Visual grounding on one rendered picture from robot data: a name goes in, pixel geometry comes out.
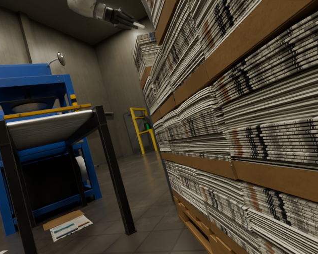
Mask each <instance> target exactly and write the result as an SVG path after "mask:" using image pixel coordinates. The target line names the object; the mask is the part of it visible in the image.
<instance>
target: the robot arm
mask: <svg viewBox="0 0 318 254"><path fill-rule="evenodd" d="M141 1H142V3H143V5H144V8H145V10H146V12H147V14H148V17H149V19H150V21H151V23H152V26H153V22H152V18H151V12H150V11H149V7H148V4H147V2H146V0H141ZM67 2H68V6H69V8H70V9H71V10H73V11H75V12H76V13H78V14H81V15H83V16H86V17H90V18H95V19H98V20H101V21H104V20H105V21H107V22H110V23H112V24H113V25H114V27H115V29H125V30H131V29H132V28H135V29H138V28H139V29H142V30H144V28H145V26H143V25H141V24H139V22H137V21H135V20H134V17H133V16H132V15H131V14H129V13H128V12H126V11H125V10H123V9H122V7H120V8H119V9H118V10H114V9H111V8H109V7H107V6H106V5H105V4H102V3H100V2H97V1H96V0H67ZM120 12H121V13H123V14H124V15H126V16H127V17H124V16H123V15H121V14H120ZM123 20H125V21H128V22H131V23H133V24H131V23H128V22H125V21H123ZM119 23H120V24H124V25H126V26H120V25H116V24H119ZM153 28H154V26H153ZM154 30H155V28H154Z"/></svg>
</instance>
